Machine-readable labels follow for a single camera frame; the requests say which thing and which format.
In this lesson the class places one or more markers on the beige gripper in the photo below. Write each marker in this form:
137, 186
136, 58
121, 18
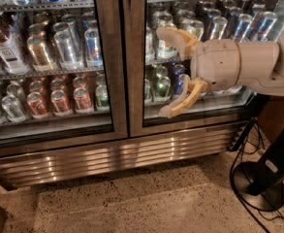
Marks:
215, 63

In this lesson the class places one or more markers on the glass fridge door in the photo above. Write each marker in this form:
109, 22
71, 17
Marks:
213, 111
26, 18

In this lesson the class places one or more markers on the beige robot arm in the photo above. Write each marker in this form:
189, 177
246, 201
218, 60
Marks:
261, 66

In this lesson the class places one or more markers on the green soda can left door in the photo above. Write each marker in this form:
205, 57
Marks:
102, 98

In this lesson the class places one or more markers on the stainless fridge bottom grille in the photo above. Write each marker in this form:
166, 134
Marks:
52, 166

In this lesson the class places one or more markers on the white green soda can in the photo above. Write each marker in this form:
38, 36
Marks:
165, 50
196, 28

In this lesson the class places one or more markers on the green can lower right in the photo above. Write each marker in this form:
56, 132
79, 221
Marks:
162, 89

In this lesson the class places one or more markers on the white green soda can right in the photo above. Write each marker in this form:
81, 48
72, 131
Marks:
196, 28

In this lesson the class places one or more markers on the orange soda can right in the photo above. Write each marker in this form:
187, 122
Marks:
82, 99

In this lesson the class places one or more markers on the orange soda can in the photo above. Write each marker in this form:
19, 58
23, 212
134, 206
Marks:
60, 102
82, 99
38, 105

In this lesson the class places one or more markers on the silver tall can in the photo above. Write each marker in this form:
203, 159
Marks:
70, 58

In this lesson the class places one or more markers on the orange soda can middle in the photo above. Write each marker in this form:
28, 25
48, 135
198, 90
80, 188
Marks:
60, 102

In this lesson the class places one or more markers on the gold drink can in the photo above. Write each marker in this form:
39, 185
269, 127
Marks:
41, 54

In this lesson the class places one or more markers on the orange soda can left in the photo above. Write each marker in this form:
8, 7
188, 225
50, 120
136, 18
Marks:
38, 105

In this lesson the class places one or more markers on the silver can lower left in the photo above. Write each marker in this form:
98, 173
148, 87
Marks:
14, 109

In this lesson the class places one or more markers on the brown tea bottle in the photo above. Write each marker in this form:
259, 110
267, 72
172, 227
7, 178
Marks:
11, 53

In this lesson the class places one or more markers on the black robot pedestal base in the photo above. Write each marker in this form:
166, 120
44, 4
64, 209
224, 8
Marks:
260, 184

